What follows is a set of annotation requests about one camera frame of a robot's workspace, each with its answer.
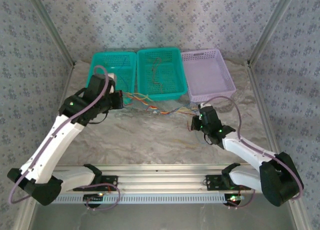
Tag red thin cable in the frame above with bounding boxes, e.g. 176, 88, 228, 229
123, 91, 193, 131

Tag teal perforated plastic basket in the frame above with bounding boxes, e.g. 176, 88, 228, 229
84, 51, 138, 106
136, 47, 188, 102

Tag aluminium side beam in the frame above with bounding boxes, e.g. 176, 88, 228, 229
246, 62, 313, 230
9, 64, 77, 230

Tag lavender perforated plastic basket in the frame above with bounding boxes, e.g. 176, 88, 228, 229
180, 48, 237, 103

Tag small circuit board with LEDs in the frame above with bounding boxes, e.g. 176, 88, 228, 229
83, 193, 105, 203
224, 193, 245, 206

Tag grey metal panel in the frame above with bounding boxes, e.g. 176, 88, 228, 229
27, 202, 301, 230

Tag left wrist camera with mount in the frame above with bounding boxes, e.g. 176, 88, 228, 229
106, 73, 118, 94

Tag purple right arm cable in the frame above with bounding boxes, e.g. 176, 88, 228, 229
202, 95, 305, 211

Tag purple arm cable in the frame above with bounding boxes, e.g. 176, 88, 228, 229
8, 64, 122, 212
202, 95, 305, 211

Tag brown thin cable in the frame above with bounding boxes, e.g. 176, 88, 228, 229
150, 57, 165, 94

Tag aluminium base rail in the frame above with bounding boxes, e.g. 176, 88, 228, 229
53, 164, 263, 194

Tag white slotted cable duct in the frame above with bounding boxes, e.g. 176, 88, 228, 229
51, 192, 241, 205

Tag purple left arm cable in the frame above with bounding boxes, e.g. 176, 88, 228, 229
8, 64, 122, 212

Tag aluminium frame post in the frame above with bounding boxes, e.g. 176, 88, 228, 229
246, 0, 300, 67
24, 0, 77, 68

